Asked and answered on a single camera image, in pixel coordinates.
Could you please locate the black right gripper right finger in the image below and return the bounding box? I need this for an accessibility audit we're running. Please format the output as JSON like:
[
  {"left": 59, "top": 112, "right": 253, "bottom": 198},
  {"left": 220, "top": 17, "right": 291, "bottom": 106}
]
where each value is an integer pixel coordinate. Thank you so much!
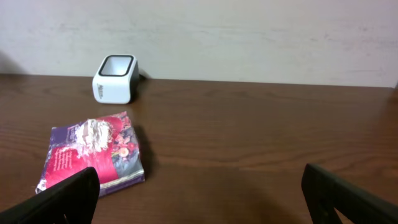
[{"left": 301, "top": 164, "right": 397, "bottom": 224}]

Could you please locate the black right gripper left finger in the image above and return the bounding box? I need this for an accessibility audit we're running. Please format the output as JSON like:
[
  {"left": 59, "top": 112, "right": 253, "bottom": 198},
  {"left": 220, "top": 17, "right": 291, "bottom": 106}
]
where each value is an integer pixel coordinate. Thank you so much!
[{"left": 1, "top": 167, "right": 100, "bottom": 224}]

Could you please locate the purple red snack packet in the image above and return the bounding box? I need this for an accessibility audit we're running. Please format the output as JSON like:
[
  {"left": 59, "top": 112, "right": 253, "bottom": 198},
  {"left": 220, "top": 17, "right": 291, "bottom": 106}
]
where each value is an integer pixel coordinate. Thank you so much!
[{"left": 35, "top": 111, "right": 145, "bottom": 197}]

